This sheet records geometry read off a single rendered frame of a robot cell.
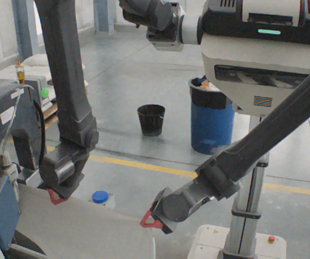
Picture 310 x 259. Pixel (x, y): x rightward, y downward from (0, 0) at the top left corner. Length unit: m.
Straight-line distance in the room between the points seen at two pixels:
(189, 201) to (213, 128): 2.40
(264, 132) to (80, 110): 0.36
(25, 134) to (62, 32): 0.49
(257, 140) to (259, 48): 0.44
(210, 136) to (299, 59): 2.18
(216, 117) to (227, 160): 2.34
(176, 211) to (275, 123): 0.24
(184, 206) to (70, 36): 0.36
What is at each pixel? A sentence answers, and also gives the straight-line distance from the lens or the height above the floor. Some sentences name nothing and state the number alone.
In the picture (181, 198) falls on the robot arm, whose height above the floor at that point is 1.23.
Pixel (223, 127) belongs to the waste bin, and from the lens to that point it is 3.01.
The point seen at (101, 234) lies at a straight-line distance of 0.90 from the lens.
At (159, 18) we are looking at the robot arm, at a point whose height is 1.50.
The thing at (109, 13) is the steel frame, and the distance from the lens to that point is 9.32.
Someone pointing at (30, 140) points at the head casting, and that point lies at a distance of 1.01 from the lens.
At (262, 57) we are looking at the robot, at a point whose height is 1.39.
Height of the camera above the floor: 1.61
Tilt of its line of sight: 27 degrees down
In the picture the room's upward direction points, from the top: 1 degrees counter-clockwise
